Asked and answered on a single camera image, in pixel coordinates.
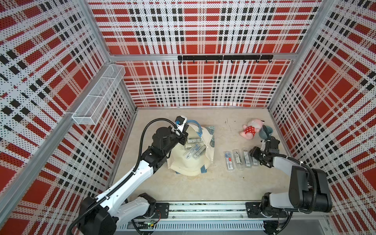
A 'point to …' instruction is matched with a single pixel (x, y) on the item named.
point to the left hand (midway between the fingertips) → (188, 124)
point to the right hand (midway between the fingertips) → (254, 152)
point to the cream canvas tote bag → (176, 163)
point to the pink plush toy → (253, 127)
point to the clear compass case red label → (229, 161)
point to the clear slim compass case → (195, 152)
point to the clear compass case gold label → (238, 157)
